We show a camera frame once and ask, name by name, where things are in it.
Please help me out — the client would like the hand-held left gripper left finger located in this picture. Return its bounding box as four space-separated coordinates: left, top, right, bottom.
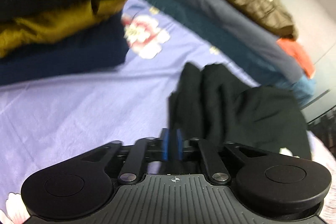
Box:
81 128 170 185

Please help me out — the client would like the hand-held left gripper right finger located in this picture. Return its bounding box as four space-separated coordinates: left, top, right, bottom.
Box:
176 129 269 185

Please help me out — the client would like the black hoodie with white letters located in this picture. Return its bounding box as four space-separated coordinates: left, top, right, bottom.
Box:
168 63 313 161

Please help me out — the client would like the purple floral bedsheet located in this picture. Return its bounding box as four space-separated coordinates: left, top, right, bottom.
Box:
0 0 263 224

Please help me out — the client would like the navy blue folded garment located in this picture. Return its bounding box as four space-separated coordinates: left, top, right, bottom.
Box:
0 13 130 86

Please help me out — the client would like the grey bed sheet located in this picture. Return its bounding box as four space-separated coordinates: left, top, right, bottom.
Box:
136 0 302 83

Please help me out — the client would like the black metal storage rack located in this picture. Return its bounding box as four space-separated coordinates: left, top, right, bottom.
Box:
307 109 336 132

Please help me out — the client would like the orange cloth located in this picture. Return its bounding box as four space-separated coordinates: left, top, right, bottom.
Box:
276 38 315 79

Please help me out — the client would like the brown puffer jacket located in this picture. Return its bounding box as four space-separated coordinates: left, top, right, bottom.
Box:
210 0 299 39

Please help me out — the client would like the mustard yellow folded garment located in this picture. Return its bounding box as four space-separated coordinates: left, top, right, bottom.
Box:
0 0 130 59

